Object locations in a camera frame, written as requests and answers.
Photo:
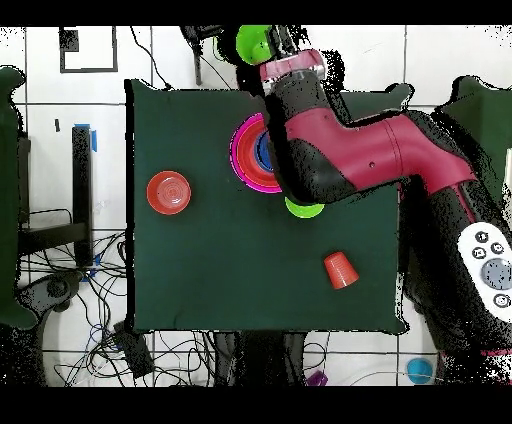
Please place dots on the small orange bowl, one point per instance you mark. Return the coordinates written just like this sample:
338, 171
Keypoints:
168, 192

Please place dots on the small dark blue bowl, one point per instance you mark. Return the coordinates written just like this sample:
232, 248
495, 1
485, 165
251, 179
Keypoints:
264, 154

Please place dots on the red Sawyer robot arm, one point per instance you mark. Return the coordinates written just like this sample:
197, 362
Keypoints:
360, 152

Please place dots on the small green bowl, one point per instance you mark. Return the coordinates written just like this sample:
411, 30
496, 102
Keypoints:
304, 210

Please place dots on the green cloth covered table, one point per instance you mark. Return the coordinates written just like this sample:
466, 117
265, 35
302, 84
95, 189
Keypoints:
484, 116
8, 200

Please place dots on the small purple object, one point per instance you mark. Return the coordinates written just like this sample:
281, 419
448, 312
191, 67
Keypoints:
318, 378

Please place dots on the blue disc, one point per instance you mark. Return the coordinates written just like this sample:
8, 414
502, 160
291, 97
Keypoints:
419, 370

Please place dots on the large orange bowl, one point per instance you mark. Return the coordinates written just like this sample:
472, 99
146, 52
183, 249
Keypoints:
244, 160

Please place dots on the green cup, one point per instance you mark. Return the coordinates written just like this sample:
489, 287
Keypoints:
252, 44

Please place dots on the large pink bowl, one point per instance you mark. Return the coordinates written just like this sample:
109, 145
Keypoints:
256, 188

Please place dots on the black metal stand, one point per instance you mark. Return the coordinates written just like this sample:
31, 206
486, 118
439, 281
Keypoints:
82, 180

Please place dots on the black camera tripod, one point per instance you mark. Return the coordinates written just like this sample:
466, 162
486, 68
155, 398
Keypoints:
197, 60

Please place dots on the dark green tablecloth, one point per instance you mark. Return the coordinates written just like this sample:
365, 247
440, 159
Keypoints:
240, 280

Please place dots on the black power brick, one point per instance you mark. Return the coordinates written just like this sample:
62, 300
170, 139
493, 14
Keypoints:
134, 352

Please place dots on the blue tape strip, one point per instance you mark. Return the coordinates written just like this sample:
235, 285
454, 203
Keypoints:
94, 142

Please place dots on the grey wheeled base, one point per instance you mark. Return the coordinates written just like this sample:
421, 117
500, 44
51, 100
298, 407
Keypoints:
56, 288

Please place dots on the orange cup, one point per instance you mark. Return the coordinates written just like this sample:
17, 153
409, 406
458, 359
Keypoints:
340, 272

